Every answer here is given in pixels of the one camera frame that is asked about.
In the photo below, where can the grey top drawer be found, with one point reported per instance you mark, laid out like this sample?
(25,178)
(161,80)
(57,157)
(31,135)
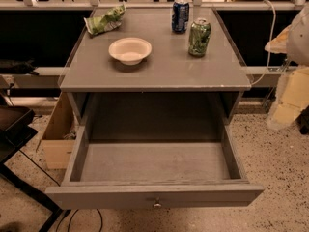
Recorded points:
(159,163)

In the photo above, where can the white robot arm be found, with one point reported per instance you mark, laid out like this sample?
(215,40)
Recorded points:
(292,95)

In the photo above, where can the grey drawer cabinet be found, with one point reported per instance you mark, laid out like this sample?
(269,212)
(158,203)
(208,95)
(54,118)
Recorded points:
(168,68)

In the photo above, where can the white paper bowl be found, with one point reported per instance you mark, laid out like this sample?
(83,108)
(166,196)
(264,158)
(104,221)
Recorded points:
(130,51)

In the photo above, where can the green soda can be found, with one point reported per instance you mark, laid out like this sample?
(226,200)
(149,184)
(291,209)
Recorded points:
(199,36)

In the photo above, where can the green chip bag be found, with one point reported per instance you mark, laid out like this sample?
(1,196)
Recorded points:
(111,20)

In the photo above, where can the cardboard box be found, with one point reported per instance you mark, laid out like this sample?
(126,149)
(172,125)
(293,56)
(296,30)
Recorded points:
(55,143)

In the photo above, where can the blue soda can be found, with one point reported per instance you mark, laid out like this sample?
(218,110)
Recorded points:
(180,16)

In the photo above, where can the black cloth item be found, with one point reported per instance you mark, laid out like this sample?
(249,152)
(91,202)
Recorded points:
(17,67)

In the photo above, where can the black stand frame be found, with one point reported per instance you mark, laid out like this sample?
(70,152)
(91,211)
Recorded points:
(14,134)

